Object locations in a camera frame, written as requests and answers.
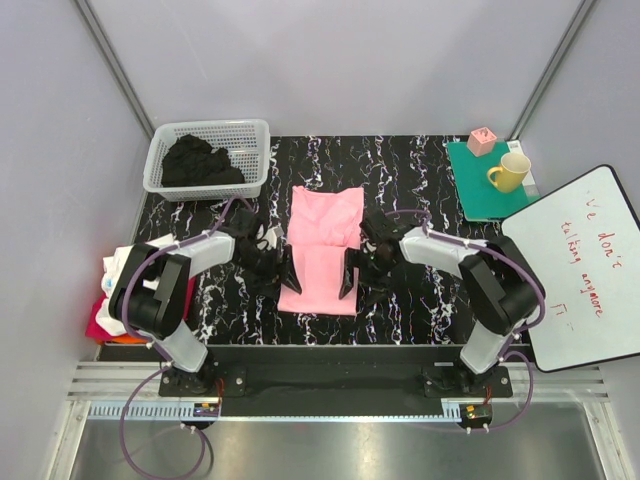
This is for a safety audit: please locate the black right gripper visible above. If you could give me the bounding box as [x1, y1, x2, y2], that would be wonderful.
[339, 247, 398, 307]

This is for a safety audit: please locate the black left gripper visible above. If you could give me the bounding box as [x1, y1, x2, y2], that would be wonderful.
[234, 245, 301, 301]

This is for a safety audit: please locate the pink t shirt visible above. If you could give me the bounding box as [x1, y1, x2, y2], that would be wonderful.
[278, 186, 364, 316]

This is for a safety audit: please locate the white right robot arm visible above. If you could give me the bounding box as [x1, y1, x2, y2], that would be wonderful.
[339, 210, 545, 397]

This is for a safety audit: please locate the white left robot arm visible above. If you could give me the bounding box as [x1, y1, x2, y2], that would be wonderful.
[108, 209, 302, 396]

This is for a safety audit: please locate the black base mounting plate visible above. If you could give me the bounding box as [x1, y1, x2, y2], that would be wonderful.
[159, 345, 513, 399]

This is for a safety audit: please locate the green cutting mat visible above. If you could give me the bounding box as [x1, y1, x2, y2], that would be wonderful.
[446, 140, 540, 222]

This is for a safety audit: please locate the white plastic basket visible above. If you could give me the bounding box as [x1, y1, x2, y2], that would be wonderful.
[143, 119, 270, 202]

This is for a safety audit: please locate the black t shirt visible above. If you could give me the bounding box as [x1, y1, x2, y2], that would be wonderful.
[161, 135, 245, 188]

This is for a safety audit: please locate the orange folded t shirt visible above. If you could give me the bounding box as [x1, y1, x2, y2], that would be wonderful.
[104, 334, 146, 345]

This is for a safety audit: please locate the pink cube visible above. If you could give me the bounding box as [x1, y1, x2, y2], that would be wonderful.
[467, 127, 497, 157]

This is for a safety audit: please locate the yellow mug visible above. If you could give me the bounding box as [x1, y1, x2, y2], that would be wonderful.
[487, 152, 531, 193]

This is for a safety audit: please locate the white folded t shirt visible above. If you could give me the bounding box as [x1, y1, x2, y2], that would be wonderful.
[95, 234, 174, 337]

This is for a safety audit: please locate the magenta folded t shirt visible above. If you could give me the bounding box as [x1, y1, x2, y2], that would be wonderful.
[84, 279, 197, 343]

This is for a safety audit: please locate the white whiteboard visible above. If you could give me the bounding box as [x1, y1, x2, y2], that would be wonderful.
[502, 165, 639, 372]

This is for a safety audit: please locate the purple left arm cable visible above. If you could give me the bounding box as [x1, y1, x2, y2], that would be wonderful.
[119, 197, 256, 473]

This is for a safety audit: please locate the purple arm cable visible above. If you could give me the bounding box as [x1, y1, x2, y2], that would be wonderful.
[119, 197, 256, 473]
[384, 208, 547, 433]

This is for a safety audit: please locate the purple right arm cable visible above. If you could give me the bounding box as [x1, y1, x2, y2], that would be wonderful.
[384, 208, 547, 433]

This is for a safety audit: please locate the white slotted cable duct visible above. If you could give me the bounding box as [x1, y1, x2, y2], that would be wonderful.
[88, 399, 464, 422]

